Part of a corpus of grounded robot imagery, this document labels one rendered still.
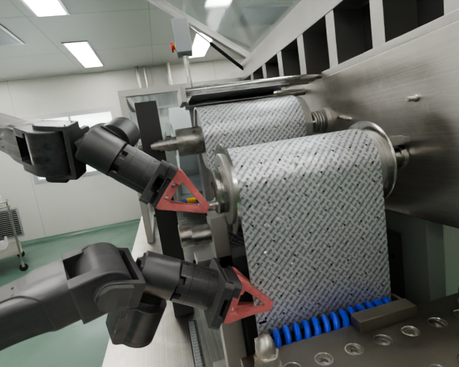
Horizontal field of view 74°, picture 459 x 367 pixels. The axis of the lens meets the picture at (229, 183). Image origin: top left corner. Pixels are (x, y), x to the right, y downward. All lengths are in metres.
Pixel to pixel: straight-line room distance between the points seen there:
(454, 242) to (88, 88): 5.87
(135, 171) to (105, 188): 5.66
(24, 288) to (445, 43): 0.62
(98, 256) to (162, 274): 0.08
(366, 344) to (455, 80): 0.39
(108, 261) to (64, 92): 5.92
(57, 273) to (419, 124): 0.57
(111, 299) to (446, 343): 0.42
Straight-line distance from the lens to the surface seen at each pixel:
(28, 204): 6.48
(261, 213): 0.45
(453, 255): 0.89
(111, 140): 0.47
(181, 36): 1.05
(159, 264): 0.43
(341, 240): 0.52
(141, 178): 0.46
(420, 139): 0.61
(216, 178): 0.46
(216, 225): 0.51
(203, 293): 0.44
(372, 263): 0.57
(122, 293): 0.39
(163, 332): 0.83
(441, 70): 0.57
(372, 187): 0.53
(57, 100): 6.27
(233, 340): 0.61
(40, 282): 0.41
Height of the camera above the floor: 1.33
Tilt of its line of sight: 9 degrees down
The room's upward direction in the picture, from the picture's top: 9 degrees counter-clockwise
